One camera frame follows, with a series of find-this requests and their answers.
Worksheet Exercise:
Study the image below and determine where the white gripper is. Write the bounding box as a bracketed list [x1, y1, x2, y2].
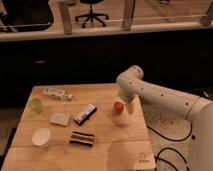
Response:
[117, 88, 134, 115]

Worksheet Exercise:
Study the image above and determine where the red apple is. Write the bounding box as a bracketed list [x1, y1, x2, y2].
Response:
[113, 101, 124, 114]

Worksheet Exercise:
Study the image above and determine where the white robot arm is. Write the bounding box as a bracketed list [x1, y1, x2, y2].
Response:
[116, 65, 213, 171]

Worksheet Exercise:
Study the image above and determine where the green plastic cup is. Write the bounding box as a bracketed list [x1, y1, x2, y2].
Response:
[29, 98, 43, 113]

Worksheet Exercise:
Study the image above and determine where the white paper cup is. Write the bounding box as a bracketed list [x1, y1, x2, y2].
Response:
[32, 128, 52, 148]

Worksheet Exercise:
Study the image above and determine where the white square sponge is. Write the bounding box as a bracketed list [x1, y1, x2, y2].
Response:
[50, 113, 70, 126]

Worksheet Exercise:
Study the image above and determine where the black office chair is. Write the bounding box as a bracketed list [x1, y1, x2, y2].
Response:
[75, 0, 109, 28]

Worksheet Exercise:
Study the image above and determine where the black power cable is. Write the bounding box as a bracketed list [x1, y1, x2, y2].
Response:
[146, 123, 194, 171]

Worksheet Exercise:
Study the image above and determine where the wooden post middle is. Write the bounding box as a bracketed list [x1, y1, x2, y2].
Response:
[122, 0, 135, 31]

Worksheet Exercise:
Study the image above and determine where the wooden post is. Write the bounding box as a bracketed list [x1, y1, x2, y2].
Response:
[122, 0, 135, 31]
[200, 2, 213, 26]
[58, 1, 72, 34]

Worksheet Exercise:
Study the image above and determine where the wooden post right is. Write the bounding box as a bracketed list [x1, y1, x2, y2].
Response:
[200, 2, 213, 26]

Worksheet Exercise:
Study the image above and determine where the wooden post left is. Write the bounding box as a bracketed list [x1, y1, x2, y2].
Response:
[58, 1, 72, 34]

